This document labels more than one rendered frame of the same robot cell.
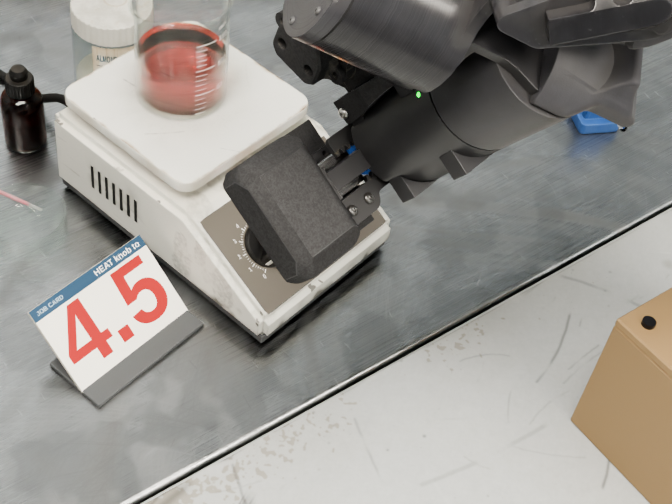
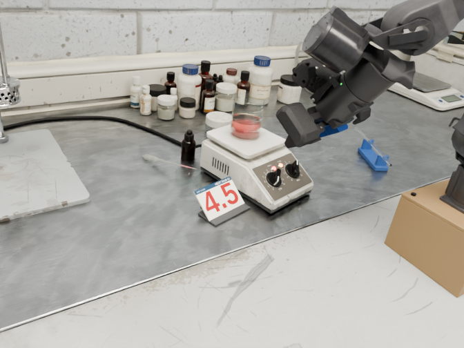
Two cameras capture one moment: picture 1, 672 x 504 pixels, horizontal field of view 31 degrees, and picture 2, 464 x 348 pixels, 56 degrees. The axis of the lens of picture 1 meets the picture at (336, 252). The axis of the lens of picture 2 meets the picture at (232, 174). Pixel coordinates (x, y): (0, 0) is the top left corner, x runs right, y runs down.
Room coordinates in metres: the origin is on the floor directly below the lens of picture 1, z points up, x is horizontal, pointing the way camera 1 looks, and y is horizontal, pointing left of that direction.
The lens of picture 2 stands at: (-0.21, 0.04, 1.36)
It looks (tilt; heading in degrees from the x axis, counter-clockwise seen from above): 30 degrees down; 7
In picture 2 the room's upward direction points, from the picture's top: 7 degrees clockwise
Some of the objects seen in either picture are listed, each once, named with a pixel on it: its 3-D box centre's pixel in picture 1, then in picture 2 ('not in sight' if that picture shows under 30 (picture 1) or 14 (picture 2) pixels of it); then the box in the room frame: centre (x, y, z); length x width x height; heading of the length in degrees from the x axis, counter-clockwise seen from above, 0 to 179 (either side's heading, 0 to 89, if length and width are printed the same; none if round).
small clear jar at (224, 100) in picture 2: not in sight; (225, 97); (0.93, 0.22, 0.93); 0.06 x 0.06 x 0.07
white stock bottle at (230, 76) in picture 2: not in sight; (230, 83); (1.01, 0.22, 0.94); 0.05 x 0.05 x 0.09
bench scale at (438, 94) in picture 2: not in sight; (424, 89); (1.36, -0.40, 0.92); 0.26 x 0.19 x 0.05; 45
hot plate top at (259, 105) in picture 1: (187, 101); (246, 138); (0.59, 0.11, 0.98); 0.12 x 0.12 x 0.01; 56
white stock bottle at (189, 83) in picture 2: not in sight; (188, 87); (0.89, 0.31, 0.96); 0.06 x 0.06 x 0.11
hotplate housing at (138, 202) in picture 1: (213, 168); (253, 162); (0.57, 0.09, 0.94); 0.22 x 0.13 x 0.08; 56
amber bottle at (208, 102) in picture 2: not in sight; (208, 96); (0.88, 0.26, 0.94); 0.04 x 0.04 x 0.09
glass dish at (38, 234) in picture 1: (25, 222); (188, 176); (0.52, 0.21, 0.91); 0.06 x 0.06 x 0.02
